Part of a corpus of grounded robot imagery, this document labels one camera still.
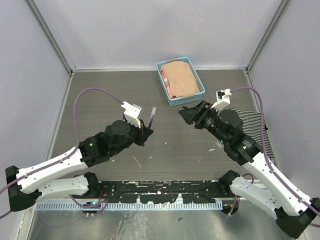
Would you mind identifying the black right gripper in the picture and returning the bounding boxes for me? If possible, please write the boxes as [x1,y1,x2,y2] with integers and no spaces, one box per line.
[178,99,230,145]

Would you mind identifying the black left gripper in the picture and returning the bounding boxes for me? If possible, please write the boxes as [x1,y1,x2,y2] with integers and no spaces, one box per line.
[112,117,153,156]

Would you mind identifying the purple pen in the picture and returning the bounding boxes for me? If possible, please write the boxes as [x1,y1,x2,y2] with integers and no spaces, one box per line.
[148,106,157,129]

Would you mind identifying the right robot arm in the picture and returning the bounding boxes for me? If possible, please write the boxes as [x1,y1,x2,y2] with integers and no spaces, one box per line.
[178,101,320,239]

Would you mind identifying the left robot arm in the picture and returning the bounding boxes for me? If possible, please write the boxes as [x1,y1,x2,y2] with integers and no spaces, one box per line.
[5,120,154,212]

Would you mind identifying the light blue perforated basket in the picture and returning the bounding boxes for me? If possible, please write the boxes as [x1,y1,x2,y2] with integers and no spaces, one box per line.
[156,56,206,107]

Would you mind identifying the peach folded towel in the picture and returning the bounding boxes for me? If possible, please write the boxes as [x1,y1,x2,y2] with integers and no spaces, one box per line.
[160,60,200,99]

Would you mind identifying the black white striped cloth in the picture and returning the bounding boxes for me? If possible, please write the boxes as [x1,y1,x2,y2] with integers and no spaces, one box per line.
[233,108,275,163]

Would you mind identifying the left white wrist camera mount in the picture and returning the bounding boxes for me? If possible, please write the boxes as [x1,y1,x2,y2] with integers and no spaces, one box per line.
[121,101,143,129]

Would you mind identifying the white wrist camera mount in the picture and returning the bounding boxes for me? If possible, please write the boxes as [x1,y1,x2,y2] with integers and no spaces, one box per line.
[121,101,143,129]
[211,88,232,112]

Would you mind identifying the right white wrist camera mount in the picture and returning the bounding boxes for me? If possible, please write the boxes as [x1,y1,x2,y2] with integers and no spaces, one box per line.
[211,88,232,112]

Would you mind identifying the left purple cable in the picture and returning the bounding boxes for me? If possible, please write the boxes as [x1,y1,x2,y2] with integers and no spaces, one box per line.
[0,87,126,220]

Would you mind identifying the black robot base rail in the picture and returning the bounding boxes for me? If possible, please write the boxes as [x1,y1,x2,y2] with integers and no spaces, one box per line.
[71,179,241,204]

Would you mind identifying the light blue slotted cable duct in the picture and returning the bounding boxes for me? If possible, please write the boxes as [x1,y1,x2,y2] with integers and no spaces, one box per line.
[35,200,223,211]

